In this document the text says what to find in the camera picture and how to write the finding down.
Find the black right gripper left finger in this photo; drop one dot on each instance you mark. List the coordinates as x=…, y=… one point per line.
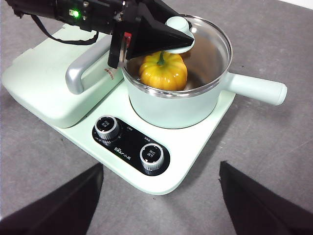
x=56, y=210

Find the mint green breakfast machine base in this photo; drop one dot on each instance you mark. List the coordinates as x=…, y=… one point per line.
x=176, y=151

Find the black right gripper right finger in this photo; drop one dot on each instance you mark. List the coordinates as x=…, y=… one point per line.
x=264, y=208

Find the glass lid with green knob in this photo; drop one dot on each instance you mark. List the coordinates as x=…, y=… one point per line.
x=178, y=24

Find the yellow toy pumpkin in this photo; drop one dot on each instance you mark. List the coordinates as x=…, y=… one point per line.
x=162, y=73

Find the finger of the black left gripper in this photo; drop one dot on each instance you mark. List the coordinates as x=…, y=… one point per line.
x=159, y=36
x=168, y=8

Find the silver control knob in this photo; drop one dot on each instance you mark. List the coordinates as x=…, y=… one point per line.
x=152, y=154
x=106, y=126

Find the mint green griddle cover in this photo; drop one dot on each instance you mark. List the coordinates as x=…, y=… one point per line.
x=41, y=78

